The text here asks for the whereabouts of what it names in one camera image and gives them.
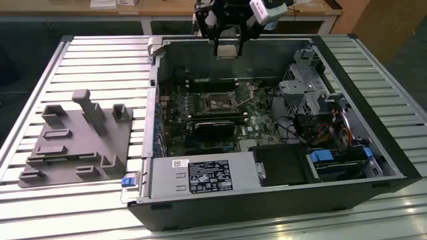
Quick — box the silver power supply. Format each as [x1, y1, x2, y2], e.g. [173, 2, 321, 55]
[145, 152, 264, 198]

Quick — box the black RAM slot row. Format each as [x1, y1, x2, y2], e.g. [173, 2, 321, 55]
[199, 77, 239, 92]

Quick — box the hard disk in blue carrier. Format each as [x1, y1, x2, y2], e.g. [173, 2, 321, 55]
[305, 147, 371, 183]

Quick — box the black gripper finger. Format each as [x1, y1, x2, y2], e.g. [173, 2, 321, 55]
[237, 20, 265, 58]
[195, 7, 221, 58]

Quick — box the black expansion slot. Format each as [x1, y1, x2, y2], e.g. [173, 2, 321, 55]
[184, 147, 231, 155]

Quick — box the wooden cabinet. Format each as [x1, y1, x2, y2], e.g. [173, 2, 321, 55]
[352, 0, 427, 65]

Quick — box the black graphics card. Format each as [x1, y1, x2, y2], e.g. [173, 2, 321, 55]
[191, 120, 236, 138]

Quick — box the metal socket cover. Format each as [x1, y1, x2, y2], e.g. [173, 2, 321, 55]
[233, 80, 263, 108]

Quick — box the coloured wire bundle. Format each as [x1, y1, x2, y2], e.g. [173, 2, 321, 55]
[316, 122, 355, 146]

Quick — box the grey parts rack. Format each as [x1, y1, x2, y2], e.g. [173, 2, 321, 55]
[16, 88, 134, 189]

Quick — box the green motherboard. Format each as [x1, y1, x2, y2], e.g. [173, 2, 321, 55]
[157, 78, 291, 157]

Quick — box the black cable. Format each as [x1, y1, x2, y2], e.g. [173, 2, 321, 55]
[271, 116, 312, 146]

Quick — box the silver drive cage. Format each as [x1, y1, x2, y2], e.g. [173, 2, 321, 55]
[277, 48, 348, 117]

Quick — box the wooden desk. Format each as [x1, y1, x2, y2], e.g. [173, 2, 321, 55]
[0, 0, 344, 35]

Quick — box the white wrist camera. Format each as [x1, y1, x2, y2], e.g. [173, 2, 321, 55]
[248, 0, 288, 26]

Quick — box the black PC case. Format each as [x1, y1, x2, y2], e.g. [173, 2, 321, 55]
[125, 33, 421, 232]

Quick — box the blue case latch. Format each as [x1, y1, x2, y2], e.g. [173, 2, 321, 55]
[121, 172, 140, 188]

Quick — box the CPU socket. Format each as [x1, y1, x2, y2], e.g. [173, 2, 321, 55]
[201, 91, 239, 113]

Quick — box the silver CPU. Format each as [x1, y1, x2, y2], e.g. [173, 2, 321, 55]
[216, 44, 241, 60]

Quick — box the black drive bay cover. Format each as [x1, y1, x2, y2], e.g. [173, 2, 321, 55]
[249, 144, 323, 188]

